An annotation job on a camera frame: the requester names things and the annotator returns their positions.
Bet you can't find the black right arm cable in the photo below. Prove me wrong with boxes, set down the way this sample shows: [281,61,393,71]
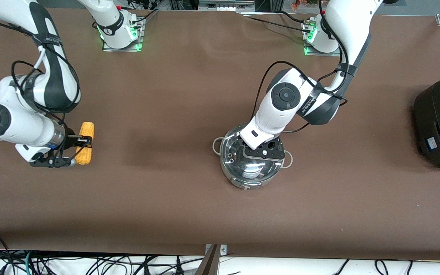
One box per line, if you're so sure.
[11,38,81,161]

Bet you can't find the yellow corn cob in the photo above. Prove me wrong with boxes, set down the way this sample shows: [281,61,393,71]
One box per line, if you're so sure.
[76,121,95,165]

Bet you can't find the small metal edge bracket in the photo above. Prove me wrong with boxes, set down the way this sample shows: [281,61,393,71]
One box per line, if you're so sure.
[205,244,227,256]

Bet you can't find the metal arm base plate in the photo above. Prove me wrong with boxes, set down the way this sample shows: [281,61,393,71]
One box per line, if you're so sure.
[303,21,345,57]
[102,17,144,52]

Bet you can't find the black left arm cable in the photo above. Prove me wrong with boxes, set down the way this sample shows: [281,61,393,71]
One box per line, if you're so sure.
[254,61,348,134]

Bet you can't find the glass lid steel rim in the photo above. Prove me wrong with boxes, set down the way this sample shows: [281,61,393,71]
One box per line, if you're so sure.
[220,123,285,181]

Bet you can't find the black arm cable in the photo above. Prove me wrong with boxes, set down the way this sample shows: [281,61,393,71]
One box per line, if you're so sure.
[11,38,81,161]
[254,61,348,134]

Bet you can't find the steel pot pale handles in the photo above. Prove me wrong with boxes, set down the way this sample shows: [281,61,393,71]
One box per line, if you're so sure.
[212,123,294,190]

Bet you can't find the black base cable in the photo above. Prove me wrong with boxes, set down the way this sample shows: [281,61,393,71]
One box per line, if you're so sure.
[239,11,312,35]

